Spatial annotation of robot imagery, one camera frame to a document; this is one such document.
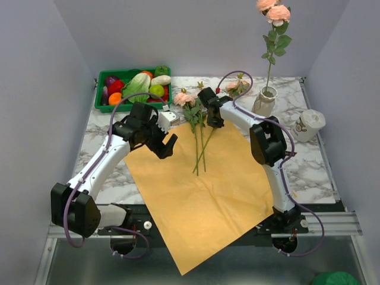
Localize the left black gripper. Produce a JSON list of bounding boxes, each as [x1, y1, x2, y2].
[[141, 115, 178, 159]]

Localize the pink rose stem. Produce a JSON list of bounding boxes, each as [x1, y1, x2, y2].
[[173, 88, 200, 175], [256, 0, 292, 96], [192, 73, 252, 176], [197, 81, 207, 172]]

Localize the orange wrapping paper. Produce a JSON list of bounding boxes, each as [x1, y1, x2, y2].
[[124, 122, 273, 274]]

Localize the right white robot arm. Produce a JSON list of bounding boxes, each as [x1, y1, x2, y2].
[[198, 87, 301, 233]]

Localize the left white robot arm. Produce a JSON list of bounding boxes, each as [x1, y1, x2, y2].
[[50, 102, 179, 238]]

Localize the white ribbed vase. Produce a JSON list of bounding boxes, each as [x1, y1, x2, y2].
[[252, 86, 277, 117]]

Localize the red chili pepper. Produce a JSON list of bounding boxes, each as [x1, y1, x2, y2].
[[147, 86, 169, 103]]

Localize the green lime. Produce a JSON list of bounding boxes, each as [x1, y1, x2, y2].
[[149, 84, 165, 97]]

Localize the white radish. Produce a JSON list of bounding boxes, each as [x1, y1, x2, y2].
[[150, 75, 172, 86]]

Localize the green cabbage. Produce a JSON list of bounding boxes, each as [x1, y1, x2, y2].
[[121, 72, 151, 103]]

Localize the orange fruit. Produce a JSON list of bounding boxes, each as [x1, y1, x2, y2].
[[108, 92, 123, 106]]

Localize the green bell pepper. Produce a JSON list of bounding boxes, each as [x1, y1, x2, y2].
[[154, 65, 170, 77]]

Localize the orange tomato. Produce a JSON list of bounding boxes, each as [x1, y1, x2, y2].
[[141, 70, 154, 79]]

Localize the purple eggplant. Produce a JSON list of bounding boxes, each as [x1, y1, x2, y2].
[[100, 86, 109, 106]]

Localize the green plastic crate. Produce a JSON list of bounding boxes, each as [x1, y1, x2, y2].
[[94, 68, 172, 113]]

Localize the purple onion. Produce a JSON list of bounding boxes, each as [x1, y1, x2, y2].
[[104, 75, 119, 87]]

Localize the white cup with drawing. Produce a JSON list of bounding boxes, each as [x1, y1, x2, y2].
[[292, 109, 326, 143]]

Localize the green object bottom corner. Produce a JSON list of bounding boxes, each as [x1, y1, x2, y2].
[[311, 271, 360, 285]]

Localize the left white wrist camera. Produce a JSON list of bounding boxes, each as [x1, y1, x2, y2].
[[157, 111, 181, 132]]

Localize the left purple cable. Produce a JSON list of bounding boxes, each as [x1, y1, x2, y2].
[[64, 92, 170, 259]]

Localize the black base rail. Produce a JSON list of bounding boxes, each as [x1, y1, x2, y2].
[[61, 203, 345, 249]]

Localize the aluminium frame bar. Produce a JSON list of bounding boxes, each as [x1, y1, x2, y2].
[[35, 212, 365, 284]]

